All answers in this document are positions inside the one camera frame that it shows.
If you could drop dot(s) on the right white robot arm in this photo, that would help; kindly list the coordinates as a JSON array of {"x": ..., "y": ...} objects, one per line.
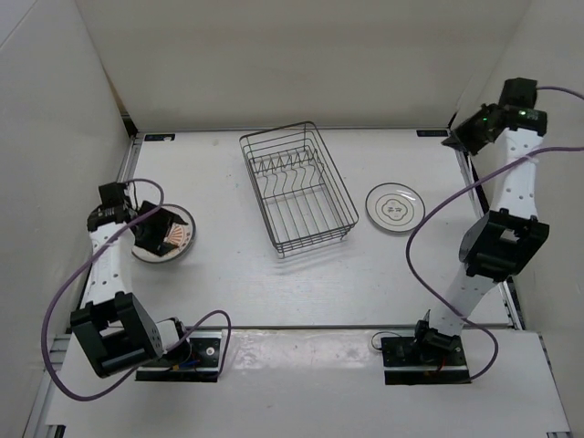
[{"x": 504, "y": 240}]

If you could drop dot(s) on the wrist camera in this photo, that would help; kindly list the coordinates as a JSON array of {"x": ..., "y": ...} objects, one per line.
[
  {"x": 519, "y": 92},
  {"x": 114, "y": 195}
]

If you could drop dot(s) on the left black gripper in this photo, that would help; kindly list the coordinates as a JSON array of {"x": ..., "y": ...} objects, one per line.
[{"x": 162, "y": 220}]

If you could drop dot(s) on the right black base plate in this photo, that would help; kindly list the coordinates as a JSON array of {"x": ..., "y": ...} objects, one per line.
[{"x": 407, "y": 363}]

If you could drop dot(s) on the white plate with dark rim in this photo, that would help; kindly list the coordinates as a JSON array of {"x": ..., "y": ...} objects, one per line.
[{"x": 394, "y": 208}]

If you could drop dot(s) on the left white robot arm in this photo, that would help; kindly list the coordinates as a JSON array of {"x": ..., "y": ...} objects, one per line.
[{"x": 113, "y": 328}]

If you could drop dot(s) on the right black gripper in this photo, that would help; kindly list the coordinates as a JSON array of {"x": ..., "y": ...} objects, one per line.
[{"x": 459, "y": 137}]

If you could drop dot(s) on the metal wire dish rack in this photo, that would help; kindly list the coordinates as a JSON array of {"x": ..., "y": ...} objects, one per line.
[{"x": 302, "y": 198}]

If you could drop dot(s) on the pink patterned plate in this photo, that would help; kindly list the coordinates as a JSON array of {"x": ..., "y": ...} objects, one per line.
[
  {"x": 150, "y": 258},
  {"x": 182, "y": 235}
]

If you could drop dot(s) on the left table label sticker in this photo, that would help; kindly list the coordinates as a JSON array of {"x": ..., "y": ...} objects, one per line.
[{"x": 160, "y": 137}]

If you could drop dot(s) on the table label sticker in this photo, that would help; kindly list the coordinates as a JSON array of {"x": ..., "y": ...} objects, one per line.
[
  {"x": 432, "y": 133},
  {"x": 160, "y": 137}
]

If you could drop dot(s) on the right table label sticker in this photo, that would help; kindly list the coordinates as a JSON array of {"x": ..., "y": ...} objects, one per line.
[{"x": 432, "y": 133}]

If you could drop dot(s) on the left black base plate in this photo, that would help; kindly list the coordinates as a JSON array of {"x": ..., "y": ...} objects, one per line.
[{"x": 198, "y": 361}]

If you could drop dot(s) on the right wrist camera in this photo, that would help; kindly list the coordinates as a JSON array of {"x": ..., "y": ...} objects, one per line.
[{"x": 519, "y": 92}]

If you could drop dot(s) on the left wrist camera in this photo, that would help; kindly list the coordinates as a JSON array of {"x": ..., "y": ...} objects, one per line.
[{"x": 114, "y": 195}]

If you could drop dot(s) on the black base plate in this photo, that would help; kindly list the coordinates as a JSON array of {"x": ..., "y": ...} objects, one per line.
[
  {"x": 407, "y": 363},
  {"x": 198, "y": 361}
]

